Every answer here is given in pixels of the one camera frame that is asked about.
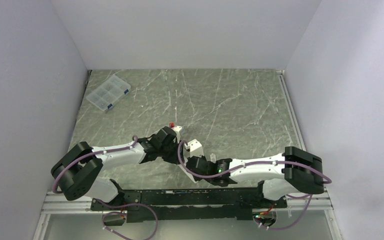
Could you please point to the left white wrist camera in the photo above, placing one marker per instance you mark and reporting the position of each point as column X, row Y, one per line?
column 177, row 129

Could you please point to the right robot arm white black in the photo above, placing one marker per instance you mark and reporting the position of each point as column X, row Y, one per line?
column 293, row 171

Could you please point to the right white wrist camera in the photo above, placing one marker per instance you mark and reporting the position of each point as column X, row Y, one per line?
column 193, row 148

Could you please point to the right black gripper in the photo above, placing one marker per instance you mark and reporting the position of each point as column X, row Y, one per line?
column 197, row 178

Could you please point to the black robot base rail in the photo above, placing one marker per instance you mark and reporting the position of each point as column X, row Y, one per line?
column 238, row 203

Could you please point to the white battery cover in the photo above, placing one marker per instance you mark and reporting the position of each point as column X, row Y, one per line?
column 213, row 157

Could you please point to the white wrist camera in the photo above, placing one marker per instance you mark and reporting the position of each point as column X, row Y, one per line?
column 193, row 148
column 177, row 129

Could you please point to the aluminium rail right edge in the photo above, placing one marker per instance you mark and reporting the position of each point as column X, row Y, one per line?
column 318, row 203

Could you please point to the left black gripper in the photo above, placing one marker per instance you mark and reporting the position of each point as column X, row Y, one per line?
column 174, row 159

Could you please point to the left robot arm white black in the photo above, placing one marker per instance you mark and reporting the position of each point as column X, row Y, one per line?
column 78, row 172

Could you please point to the clear plastic compartment box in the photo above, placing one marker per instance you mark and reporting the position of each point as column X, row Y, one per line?
column 109, row 93

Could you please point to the white remote control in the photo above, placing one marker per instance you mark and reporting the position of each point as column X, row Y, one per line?
column 187, row 174

